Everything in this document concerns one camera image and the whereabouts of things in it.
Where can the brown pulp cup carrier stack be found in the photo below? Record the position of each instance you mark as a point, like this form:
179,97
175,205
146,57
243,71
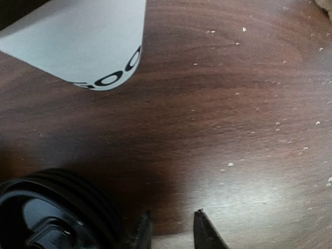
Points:
325,5

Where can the single white paper cup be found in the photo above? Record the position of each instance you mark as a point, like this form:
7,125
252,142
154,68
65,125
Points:
95,45

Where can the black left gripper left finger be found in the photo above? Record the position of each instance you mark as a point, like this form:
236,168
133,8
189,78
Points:
141,237

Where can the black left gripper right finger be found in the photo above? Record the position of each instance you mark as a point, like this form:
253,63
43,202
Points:
204,233

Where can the stack of black cup lids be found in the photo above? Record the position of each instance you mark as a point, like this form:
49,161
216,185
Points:
56,208

